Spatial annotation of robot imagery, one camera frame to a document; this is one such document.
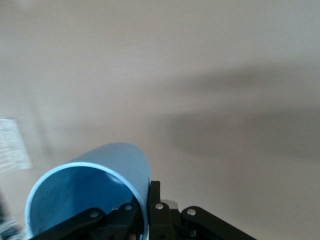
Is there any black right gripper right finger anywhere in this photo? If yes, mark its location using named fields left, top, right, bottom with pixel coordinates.
left=149, top=180, right=256, bottom=240

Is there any blue plastic cup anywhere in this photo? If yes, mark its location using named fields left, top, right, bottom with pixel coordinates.
left=24, top=141, right=152, bottom=240

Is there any brown paper table cover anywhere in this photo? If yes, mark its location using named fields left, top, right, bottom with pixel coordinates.
left=0, top=0, right=320, bottom=240

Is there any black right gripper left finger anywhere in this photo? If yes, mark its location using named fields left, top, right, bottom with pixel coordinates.
left=29, top=201, right=141, bottom=240

